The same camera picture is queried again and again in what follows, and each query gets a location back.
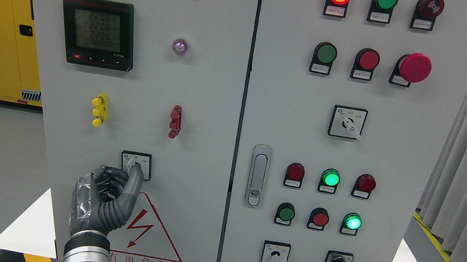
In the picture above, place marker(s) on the red terminal post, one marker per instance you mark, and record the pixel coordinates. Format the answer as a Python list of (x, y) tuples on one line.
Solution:
[(176, 121)]

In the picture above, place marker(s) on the white rotary switch right upper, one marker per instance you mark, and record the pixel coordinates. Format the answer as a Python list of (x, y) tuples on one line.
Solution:
[(347, 122)]

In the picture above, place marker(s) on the green push button upper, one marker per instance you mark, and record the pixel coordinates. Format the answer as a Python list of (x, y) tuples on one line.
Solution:
[(323, 58)]

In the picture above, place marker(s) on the lit green push button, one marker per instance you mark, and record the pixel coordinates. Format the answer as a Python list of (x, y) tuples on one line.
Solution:
[(351, 223)]

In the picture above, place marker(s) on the red push button upper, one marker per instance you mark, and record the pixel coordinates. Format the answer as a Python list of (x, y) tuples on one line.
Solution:
[(364, 64)]

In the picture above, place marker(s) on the silver black robot forearm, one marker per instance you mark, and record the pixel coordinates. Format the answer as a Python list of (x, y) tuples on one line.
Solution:
[(87, 246)]

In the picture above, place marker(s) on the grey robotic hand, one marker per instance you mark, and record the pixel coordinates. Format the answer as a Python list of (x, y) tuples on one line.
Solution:
[(104, 199)]

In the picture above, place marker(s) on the dark red indicator right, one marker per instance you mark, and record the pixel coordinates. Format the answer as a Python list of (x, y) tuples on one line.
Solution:
[(363, 186)]

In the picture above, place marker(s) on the white rotary switch lower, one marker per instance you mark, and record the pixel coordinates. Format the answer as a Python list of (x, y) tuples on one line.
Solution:
[(274, 251)]

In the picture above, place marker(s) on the green indicator top right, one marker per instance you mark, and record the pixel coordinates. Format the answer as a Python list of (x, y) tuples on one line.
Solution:
[(381, 11)]

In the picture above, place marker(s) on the black digital power meter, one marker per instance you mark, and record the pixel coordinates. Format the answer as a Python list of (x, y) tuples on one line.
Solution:
[(99, 33)]

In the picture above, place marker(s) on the dark red indicator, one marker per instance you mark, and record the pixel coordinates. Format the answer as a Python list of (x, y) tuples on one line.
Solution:
[(363, 186), (294, 175)]

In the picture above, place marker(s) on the grey electrical cabinet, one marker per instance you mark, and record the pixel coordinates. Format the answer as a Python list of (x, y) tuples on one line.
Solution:
[(245, 81)]

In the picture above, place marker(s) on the red push button lower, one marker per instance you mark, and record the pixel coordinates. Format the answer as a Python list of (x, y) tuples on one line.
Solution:
[(318, 219)]

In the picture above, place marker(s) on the red electric danger sticker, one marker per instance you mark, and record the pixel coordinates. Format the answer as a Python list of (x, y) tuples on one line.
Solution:
[(144, 238)]

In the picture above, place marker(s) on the lit green indicator middle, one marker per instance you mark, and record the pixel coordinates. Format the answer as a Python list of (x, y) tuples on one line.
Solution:
[(329, 181)]

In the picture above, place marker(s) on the yellow terminal post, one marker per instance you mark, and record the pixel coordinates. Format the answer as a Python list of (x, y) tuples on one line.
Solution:
[(100, 104)]

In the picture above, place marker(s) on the red buzzer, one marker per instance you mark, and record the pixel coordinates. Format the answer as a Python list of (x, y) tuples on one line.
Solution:
[(425, 14)]

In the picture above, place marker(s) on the red emergency stop button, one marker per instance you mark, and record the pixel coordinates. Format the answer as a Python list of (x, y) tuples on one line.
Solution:
[(410, 68)]

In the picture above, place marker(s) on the white rotary light switch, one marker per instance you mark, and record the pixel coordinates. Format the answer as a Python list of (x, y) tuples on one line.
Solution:
[(129, 158)]

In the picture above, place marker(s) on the green push button lower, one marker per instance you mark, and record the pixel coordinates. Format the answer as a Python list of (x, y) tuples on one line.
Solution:
[(284, 214)]

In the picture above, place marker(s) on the silver door lock handle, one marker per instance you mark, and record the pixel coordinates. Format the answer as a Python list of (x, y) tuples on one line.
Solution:
[(257, 173)]

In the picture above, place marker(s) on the small clear lamp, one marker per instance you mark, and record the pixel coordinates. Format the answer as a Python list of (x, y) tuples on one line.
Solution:
[(180, 46)]

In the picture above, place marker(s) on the dark red indicator left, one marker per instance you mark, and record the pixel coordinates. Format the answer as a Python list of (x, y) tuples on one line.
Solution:
[(294, 175)]

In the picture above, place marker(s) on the red push button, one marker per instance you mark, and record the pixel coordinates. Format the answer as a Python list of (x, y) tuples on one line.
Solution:
[(318, 219), (364, 64)]

